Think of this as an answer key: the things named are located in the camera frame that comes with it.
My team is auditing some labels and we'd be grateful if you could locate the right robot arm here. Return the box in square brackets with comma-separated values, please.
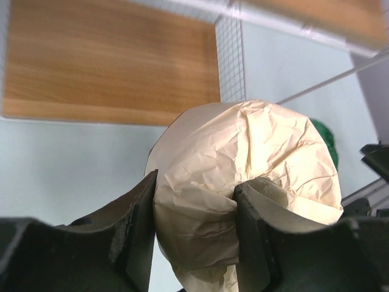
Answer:
[342, 143, 388, 218]

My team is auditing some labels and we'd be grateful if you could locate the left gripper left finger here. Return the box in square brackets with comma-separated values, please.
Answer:
[1, 171, 157, 291]

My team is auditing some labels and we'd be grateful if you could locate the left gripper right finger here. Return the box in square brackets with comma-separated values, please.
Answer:
[233, 179, 388, 291]

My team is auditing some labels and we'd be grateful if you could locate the white wire wooden shelf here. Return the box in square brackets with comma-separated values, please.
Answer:
[1, 1, 388, 125]

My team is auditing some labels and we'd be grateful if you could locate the green roll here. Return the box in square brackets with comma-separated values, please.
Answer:
[310, 119, 339, 169]

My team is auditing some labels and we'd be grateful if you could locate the cream paper roll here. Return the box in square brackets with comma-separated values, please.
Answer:
[146, 100, 343, 291]

